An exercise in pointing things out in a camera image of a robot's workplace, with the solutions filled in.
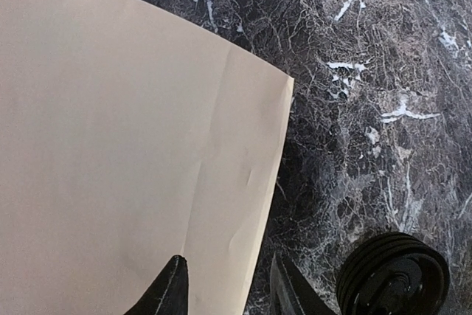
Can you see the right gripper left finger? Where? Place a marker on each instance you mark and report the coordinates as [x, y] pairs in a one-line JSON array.
[[168, 293]]

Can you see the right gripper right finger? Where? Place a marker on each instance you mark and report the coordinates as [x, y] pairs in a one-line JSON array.
[[290, 292]]

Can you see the stack of black lids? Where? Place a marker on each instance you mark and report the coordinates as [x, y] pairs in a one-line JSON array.
[[393, 273]]

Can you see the brown paper bag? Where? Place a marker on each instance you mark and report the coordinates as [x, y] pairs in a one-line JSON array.
[[129, 135]]

